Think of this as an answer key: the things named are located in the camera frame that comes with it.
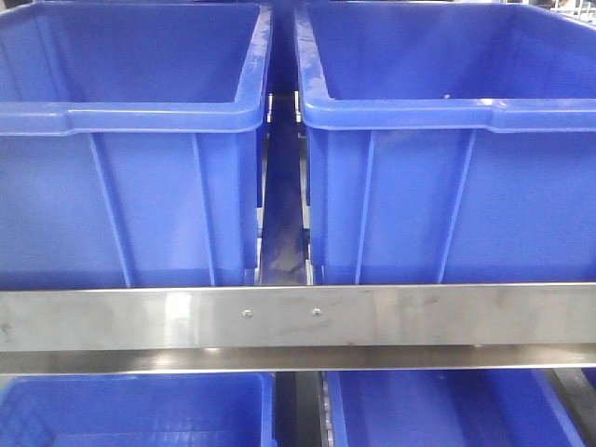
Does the white roller conveyor rail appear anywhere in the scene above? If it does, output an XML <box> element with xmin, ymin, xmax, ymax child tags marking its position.
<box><xmin>296</xmin><ymin>372</ymin><xmax>334</xmax><ymax>447</ymax></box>

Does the blue plastic bin left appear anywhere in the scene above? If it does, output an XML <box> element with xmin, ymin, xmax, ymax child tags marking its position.
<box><xmin>1</xmin><ymin>372</ymin><xmax>277</xmax><ymax>446</ymax></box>

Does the steel shelf divider rail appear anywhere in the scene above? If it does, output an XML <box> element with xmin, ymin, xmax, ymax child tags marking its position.
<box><xmin>259</xmin><ymin>93</ymin><xmax>308</xmax><ymax>286</ymax></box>

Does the blue upper bin left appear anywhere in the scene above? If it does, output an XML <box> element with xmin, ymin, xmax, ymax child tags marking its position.
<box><xmin>1</xmin><ymin>1</ymin><xmax>272</xmax><ymax>291</ymax></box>

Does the steel shelf front rail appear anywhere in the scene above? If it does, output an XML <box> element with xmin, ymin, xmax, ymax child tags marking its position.
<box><xmin>1</xmin><ymin>283</ymin><xmax>595</xmax><ymax>375</ymax></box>

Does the blue upper bin right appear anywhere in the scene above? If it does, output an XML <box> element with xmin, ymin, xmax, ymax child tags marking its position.
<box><xmin>294</xmin><ymin>1</ymin><xmax>595</xmax><ymax>284</ymax></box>

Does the blue plastic bin right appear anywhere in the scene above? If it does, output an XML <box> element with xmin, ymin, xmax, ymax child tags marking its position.
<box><xmin>326</xmin><ymin>370</ymin><xmax>583</xmax><ymax>446</ymax></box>

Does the blue plastic bin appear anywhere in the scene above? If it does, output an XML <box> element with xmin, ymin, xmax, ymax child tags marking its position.
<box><xmin>326</xmin><ymin>370</ymin><xmax>583</xmax><ymax>446</ymax></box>
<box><xmin>1</xmin><ymin>372</ymin><xmax>277</xmax><ymax>446</ymax></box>

